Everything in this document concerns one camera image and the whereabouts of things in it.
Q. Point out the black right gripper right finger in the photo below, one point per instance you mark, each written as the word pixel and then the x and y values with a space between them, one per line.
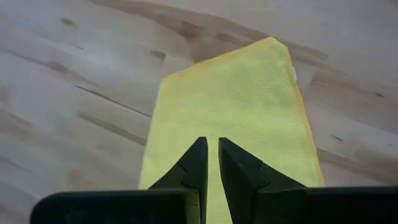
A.
pixel 239 177

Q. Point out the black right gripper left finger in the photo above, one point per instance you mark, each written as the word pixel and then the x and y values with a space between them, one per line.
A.
pixel 196 171

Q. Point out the yellow microfiber towel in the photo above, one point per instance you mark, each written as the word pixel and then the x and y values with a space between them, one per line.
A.
pixel 233 99

